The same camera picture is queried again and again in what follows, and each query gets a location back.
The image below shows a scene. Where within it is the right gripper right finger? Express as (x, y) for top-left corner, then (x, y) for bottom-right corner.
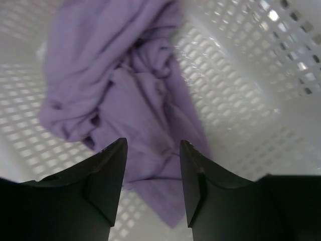
(180, 141), (320, 240)

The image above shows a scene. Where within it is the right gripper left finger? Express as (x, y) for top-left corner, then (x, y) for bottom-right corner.
(1, 138), (127, 240)

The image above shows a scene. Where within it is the white plastic basket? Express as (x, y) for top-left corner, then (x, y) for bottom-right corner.
(0, 0), (321, 241)

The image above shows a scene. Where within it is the purple t shirt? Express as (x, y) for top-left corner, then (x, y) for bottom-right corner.
(39, 1), (211, 227)

